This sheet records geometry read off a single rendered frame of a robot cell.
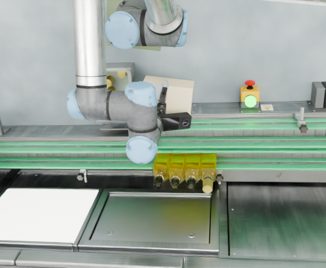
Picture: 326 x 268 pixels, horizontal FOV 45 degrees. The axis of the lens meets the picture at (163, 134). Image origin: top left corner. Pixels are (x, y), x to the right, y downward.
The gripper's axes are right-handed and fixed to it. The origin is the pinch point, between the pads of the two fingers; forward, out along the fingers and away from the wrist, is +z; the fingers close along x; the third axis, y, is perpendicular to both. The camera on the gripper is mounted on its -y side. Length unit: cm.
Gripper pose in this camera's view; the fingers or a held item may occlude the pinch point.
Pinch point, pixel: (166, 101)
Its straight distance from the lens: 127.9
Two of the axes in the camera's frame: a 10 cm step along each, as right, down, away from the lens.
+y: -9.9, -1.3, 0.9
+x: -0.7, 8.9, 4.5
